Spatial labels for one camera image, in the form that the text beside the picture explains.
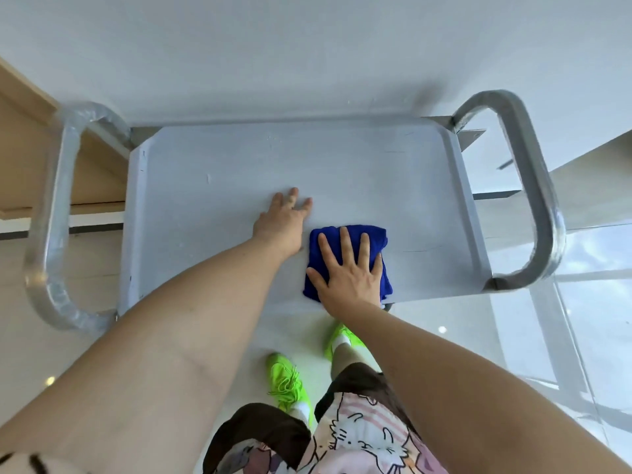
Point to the person's right hand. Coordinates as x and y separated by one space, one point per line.
350 286

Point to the person's left hand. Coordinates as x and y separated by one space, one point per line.
279 229

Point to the person's right thumb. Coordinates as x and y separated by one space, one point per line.
317 278

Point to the person's right middle finger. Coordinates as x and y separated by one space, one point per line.
347 246

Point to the person's right little finger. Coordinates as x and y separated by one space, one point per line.
377 269

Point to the person's left fingers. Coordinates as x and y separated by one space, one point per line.
292 198

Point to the blue cleaning cloth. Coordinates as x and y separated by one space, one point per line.
375 239

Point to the person's left forearm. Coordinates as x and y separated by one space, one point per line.
222 291

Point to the person's right forearm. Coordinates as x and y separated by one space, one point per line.
444 385

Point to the neon green right shoe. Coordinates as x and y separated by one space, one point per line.
345 335

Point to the neon green shoe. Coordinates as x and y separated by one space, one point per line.
286 382
345 335

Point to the white right sock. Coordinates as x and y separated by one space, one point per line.
340 343

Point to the white sock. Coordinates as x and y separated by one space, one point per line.
340 343
300 412

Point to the stainless steel cart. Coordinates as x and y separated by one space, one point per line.
207 182

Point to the person's right leg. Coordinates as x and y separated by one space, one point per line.
348 360

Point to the neon green left shoe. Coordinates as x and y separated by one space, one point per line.
286 382

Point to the white left sock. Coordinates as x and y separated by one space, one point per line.
300 412

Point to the dark brown shorts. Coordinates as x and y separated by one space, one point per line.
261 429

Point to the pink cat print shirt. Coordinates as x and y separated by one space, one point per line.
365 439

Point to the light wooden cabinet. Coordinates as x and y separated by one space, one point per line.
29 157

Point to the grey window frame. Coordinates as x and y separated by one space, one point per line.
555 335

